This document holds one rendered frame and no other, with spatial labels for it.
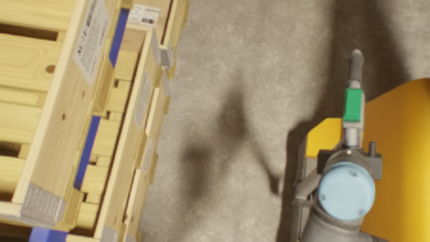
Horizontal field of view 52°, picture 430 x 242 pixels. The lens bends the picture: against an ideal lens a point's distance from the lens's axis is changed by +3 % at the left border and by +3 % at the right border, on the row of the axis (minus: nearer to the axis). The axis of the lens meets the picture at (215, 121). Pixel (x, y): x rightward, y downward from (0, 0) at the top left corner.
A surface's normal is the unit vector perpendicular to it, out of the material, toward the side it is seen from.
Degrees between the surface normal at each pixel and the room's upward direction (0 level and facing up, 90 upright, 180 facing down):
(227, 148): 0
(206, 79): 0
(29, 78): 0
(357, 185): 30
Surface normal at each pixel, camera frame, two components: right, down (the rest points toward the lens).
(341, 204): -0.29, 0.04
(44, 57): 0.00, -0.35
